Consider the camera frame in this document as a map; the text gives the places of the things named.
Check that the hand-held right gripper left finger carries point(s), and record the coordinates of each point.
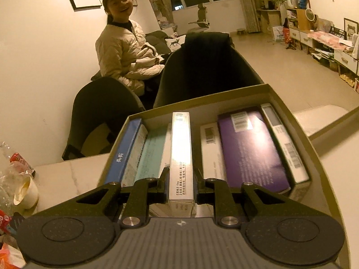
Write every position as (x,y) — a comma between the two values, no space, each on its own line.
(164,185)

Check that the white marble desktop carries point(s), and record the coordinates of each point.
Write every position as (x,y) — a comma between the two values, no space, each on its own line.
(70,173)

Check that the olive cardboard box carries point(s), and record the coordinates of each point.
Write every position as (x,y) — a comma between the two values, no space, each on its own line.
(196,105)

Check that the round mirror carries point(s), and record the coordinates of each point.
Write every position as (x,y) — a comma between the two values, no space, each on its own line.
(310,16)

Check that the olive cardboard box lid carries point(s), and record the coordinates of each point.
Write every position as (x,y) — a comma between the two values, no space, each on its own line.
(347,179)

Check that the teal and white box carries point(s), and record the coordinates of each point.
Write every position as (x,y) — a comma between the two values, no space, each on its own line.
(151,154)

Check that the silver white box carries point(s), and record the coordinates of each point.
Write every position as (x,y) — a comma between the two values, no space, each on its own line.
(181,145)

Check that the small wooden stool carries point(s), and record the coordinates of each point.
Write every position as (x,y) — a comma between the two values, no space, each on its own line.
(241,30)

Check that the purple box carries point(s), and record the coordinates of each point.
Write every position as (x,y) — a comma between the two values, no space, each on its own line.
(252,151)

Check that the white barcode box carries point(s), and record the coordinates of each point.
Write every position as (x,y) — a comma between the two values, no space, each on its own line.
(213,151)

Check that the long blue box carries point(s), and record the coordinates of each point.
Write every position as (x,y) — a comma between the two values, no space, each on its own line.
(126,145)

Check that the wooden shelf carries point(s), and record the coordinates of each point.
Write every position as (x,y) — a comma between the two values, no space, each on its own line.
(273,16)

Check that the small framed picture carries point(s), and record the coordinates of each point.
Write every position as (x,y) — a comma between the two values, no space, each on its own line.
(352,28)

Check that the red drink can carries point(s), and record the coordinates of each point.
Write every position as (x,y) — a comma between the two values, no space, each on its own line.
(21,162)

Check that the white low cabinet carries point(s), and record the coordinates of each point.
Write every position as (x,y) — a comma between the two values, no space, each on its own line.
(305,37)

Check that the cluttered bookshelf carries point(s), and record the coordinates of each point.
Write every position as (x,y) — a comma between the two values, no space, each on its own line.
(154,0)

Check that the white box with grey panel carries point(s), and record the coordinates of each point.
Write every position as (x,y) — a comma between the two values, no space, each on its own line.
(286,145)

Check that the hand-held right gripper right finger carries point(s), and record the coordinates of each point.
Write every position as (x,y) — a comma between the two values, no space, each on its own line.
(198,187)

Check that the orange snack packet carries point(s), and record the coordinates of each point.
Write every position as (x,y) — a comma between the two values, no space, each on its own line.
(9,257)

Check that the white paper cup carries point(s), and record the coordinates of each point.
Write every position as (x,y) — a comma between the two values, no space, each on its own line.
(28,193)

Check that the deer print pillow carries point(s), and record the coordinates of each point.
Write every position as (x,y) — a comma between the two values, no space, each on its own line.
(176,43)

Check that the dark green armchair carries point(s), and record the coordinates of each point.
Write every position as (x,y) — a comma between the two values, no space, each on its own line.
(98,103)
(202,70)

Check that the red bag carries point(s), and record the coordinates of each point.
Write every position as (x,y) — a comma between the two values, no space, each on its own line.
(287,35)

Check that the brown cardboard box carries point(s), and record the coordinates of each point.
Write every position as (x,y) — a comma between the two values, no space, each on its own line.
(300,19)

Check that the pink cloth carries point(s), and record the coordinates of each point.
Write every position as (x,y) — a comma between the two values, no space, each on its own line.
(328,37)

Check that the curtain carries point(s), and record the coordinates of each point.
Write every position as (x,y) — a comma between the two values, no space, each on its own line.
(249,5)

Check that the grey green sofa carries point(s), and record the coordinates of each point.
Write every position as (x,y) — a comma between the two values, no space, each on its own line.
(160,40)

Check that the white cardboard box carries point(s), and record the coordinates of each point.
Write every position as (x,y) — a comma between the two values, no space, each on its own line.
(278,33)

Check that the grey office chair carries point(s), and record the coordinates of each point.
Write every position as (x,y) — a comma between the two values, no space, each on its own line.
(200,14)

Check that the red snack packet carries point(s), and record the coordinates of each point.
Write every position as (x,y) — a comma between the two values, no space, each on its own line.
(5,221)

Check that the blue pot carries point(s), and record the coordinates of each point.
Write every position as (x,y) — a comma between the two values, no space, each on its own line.
(302,2)

